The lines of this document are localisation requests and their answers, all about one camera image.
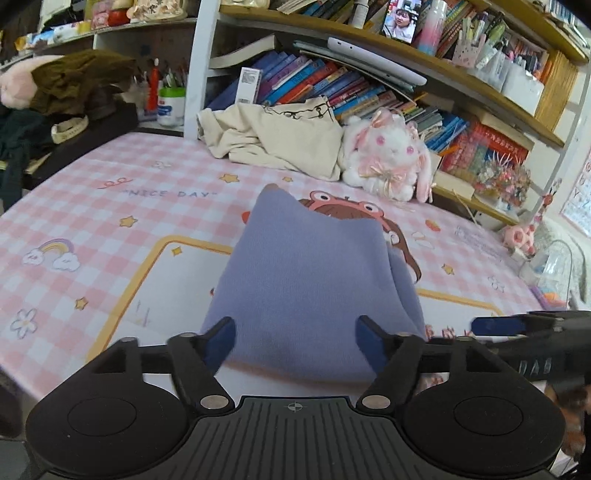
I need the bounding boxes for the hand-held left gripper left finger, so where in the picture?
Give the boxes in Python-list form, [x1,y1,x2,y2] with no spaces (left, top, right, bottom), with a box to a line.
[90,316,237,411]

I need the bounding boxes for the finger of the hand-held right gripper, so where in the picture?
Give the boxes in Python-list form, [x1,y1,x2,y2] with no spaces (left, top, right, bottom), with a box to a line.
[473,310,591,336]

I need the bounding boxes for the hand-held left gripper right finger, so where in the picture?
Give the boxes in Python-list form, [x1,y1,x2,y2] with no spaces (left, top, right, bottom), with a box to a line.
[355,315,509,411]

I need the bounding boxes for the purple and mauve sweater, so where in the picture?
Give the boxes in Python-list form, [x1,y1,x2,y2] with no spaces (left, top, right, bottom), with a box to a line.
[199,184,426,384]

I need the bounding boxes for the person's right forearm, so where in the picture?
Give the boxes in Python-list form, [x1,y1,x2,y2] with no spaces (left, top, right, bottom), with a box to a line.
[545,383,591,462]

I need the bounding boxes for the pile of clothes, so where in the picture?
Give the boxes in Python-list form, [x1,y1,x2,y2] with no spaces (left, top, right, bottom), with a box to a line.
[0,104,139,195]

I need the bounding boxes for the colourful plastic sticks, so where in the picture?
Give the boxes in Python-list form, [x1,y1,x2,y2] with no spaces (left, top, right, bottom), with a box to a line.
[531,286,568,310]

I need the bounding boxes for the small pink plush toy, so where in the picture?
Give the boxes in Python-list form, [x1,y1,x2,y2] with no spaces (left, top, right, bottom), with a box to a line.
[502,224,539,257]

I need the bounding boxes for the colourful beaded tree ornament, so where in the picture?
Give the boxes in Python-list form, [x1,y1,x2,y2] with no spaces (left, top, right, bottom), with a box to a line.
[475,152,532,208]

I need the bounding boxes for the beige pen box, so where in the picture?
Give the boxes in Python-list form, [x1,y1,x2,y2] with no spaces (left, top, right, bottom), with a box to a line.
[436,171,476,200]

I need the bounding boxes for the pink checked desk mat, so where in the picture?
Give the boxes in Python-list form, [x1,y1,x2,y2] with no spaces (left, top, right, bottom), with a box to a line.
[0,131,573,402]

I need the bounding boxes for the thick red book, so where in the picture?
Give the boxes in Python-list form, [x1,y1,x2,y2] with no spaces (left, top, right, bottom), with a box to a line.
[441,122,529,181]

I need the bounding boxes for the white bunny plush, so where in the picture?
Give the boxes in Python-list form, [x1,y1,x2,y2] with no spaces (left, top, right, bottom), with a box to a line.
[339,108,435,204]

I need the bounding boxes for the beige garment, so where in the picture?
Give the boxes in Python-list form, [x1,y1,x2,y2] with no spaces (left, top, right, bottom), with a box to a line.
[198,96,345,182]

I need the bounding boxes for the white jar green lid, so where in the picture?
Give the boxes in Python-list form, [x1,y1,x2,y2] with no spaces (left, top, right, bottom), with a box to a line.
[157,87,186,127]

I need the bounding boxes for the white storage box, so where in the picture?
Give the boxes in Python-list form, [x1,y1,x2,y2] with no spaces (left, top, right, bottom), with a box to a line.
[501,60,546,116]

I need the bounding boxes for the stack of yellow notebooks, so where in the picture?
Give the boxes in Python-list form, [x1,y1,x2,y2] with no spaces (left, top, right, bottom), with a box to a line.
[538,48,580,132]

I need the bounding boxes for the white barcode box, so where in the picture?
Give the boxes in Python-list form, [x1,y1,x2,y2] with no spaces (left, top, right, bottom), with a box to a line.
[236,68,263,106]

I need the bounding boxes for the row of colourful books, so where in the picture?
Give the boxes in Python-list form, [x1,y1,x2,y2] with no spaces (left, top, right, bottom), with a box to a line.
[208,50,469,153]

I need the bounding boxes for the pink pen holder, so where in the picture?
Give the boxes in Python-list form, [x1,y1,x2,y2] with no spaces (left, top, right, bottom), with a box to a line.
[452,14,506,70]

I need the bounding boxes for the dark green garment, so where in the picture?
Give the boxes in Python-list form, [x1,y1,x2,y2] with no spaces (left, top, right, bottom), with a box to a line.
[0,108,51,210]

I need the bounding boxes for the white tablet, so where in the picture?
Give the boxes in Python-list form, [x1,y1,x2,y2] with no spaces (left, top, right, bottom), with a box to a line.
[327,38,428,86]

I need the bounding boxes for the thick white book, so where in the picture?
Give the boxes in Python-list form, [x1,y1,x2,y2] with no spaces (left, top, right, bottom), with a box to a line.
[208,34,278,70]

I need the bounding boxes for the olive green garment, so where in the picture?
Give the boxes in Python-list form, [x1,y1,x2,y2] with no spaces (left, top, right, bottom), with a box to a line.
[30,50,139,116]

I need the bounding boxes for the pink blue gradient bottle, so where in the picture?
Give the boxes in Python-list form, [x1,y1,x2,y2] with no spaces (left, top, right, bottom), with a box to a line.
[413,0,448,56]

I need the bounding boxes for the framed photo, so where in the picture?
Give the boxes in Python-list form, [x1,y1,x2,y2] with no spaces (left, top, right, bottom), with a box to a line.
[381,0,423,44]

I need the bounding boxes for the pink plush pillow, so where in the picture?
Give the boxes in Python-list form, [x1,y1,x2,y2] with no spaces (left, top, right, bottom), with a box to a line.
[0,55,65,109]

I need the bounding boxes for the white cable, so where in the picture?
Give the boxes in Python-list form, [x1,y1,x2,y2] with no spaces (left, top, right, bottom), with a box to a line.
[455,191,481,227]

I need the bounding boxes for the cartoon deer wall sticker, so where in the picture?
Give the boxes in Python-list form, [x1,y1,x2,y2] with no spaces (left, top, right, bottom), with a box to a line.
[538,180,561,227]

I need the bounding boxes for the alphabet wall poster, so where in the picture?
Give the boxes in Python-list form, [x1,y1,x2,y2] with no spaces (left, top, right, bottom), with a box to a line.
[560,150,591,224]

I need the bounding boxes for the beige strap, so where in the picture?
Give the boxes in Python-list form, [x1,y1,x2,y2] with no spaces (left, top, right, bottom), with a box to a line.
[51,115,89,143]

